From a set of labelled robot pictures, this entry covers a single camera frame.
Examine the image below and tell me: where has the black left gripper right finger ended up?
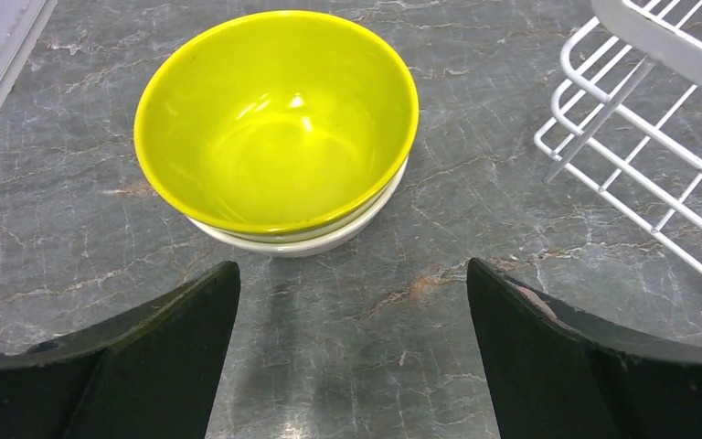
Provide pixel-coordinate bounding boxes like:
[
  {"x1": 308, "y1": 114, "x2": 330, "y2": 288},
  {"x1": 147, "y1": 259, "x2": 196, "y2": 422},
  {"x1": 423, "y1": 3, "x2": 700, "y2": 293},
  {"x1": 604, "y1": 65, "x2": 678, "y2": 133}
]
[{"x1": 466, "y1": 258, "x2": 702, "y2": 438}]

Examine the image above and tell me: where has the yellow bowl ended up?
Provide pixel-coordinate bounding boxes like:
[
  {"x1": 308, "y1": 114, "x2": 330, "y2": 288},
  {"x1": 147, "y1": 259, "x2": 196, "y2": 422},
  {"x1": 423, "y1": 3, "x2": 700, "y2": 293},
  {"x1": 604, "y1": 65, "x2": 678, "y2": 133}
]
[{"x1": 133, "y1": 10, "x2": 420, "y2": 235}]

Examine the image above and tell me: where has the white wire dish rack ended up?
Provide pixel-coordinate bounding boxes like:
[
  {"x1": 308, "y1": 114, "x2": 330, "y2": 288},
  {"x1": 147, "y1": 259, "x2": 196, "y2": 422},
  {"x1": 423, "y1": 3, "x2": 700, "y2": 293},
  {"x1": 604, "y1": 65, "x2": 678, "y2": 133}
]
[{"x1": 534, "y1": 1, "x2": 702, "y2": 275}]

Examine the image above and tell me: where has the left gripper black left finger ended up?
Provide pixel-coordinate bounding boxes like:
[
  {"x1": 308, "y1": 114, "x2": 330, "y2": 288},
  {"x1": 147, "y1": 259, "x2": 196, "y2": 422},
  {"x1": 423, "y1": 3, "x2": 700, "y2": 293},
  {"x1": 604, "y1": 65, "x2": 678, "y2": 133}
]
[{"x1": 0, "y1": 262, "x2": 241, "y2": 438}]

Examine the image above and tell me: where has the plain white bowl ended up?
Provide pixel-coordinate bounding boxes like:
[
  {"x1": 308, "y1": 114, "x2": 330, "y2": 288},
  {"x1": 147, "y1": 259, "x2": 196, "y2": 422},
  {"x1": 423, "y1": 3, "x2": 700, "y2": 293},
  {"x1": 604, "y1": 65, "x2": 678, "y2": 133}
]
[{"x1": 188, "y1": 157, "x2": 410, "y2": 258}]

